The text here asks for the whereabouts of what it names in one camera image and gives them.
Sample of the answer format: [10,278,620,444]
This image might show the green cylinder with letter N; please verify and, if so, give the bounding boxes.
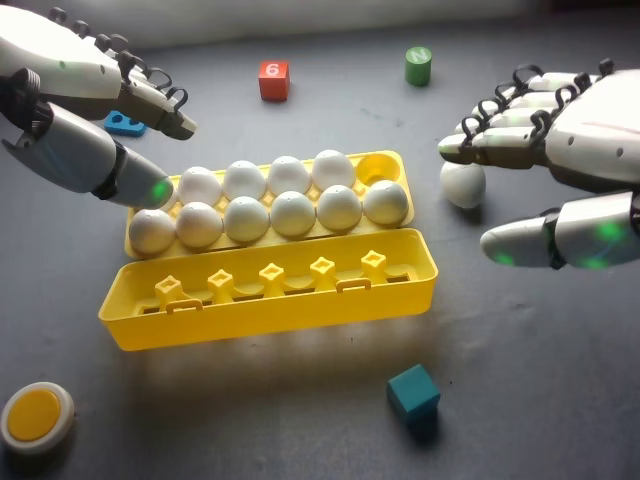
[404,46,433,87]

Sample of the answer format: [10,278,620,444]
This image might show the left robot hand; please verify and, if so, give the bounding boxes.
[0,7,199,210]

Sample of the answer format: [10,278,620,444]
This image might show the teal cube block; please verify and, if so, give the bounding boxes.
[386,363,442,429]

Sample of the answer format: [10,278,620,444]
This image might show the white toy egg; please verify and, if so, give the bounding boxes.
[269,190,317,238]
[316,184,363,232]
[177,166,223,206]
[267,155,312,196]
[174,201,224,249]
[362,179,410,225]
[222,195,271,244]
[222,159,268,200]
[439,160,487,209]
[128,208,177,256]
[312,148,357,191]

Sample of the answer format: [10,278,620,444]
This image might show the white button with yellow cap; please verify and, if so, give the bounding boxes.
[0,381,76,455]

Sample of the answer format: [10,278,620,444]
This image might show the yellow egg carton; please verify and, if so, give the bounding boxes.
[97,149,440,353]

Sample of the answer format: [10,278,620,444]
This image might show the red block with number six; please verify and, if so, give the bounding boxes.
[258,60,291,103]

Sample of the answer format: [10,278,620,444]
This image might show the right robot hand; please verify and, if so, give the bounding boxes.
[437,58,640,271]

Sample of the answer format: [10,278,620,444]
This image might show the blue block with holes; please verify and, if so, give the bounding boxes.
[103,110,150,139]

